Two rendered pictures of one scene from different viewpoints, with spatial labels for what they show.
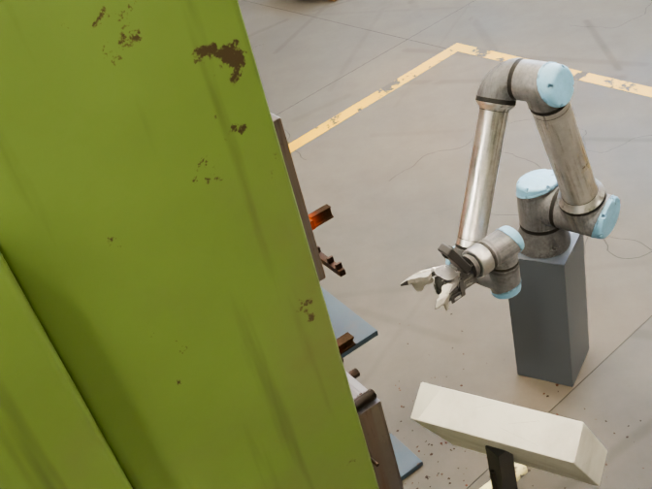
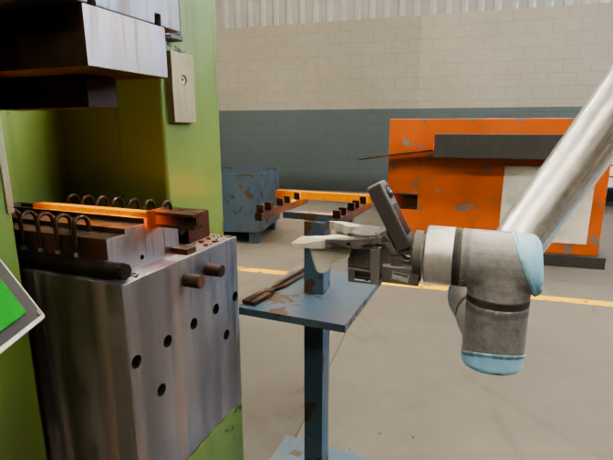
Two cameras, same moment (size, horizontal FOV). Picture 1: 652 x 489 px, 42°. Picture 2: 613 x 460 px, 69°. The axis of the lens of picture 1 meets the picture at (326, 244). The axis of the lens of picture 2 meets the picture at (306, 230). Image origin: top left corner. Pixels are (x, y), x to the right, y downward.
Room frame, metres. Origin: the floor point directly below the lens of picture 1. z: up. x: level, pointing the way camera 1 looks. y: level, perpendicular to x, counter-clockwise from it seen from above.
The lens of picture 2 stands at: (1.25, -0.76, 1.17)
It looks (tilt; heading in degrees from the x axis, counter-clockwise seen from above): 13 degrees down; 48
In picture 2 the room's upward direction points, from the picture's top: straight up
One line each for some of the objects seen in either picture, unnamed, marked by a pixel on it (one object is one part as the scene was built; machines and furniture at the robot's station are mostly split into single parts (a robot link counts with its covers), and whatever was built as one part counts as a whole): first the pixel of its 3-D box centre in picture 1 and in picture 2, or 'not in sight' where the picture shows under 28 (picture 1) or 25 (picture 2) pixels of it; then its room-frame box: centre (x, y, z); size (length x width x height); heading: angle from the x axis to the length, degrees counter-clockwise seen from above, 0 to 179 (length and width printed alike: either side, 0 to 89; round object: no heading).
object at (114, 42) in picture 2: not in sight; (46, 51); (1.51, 0.27, 1.32); 0.42 x 0.20 x 0.10; 116
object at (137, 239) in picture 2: not in sight; (67, 230); (1.51, 0.27, 0.96); 0.42 x 0.20 x 0.09; 116
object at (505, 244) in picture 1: (499, 246); (496, 262); (1.90, -0.48, 0.97); 0.12 x 0.09 x 0.10; 116
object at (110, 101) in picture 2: not in sight; (47, 94); (1.51, 0.32, 1.24); 0.30 x 0.07 x 0.06; 116
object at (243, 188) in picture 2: not in sight; (218, 202); (3.88, 3.58, 0.36); 1.21 x 0.81 x 0.72; 127
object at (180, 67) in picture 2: not in sight; (181, 88); (1.83, 0.34, 1.27); 0.09 x 0.02 x 0.17; 26
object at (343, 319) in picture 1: (306, 327); (316, 293); (2.12, 0.14, 0.70); 0.40 x 0.30 x 0.02; 25
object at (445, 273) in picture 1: (456, 277); (385, 254); (1.83, -0.33, 0.97); 0.12 x 0.08 x 0.09; 116
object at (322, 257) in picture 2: (444, 302); (320, 255); (1.74, -0.27, 0.97); 0.09 x 0.03 x 0.06; 152
